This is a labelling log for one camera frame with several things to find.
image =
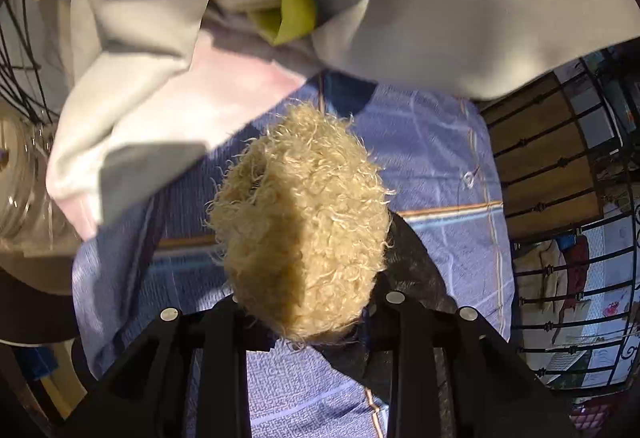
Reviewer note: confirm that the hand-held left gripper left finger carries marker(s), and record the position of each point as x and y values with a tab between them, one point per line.
220	368

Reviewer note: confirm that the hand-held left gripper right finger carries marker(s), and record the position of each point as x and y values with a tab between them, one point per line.
425	368

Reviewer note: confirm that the black jacket with fleece lining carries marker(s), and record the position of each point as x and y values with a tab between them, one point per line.
305	228

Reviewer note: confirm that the white quilted sofa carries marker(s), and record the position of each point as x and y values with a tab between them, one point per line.
600	278

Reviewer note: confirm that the blue plaid bed sheet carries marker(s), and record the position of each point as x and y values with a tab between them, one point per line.
440	158

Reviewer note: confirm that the black iron bed railing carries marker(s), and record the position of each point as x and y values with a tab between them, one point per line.
575	198

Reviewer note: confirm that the wooden panel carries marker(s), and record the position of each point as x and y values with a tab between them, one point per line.
540	158

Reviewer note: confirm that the clear plastic bottle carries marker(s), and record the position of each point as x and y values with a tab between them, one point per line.
25	188

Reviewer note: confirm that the yellow green cloth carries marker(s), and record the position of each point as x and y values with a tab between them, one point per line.
297	13

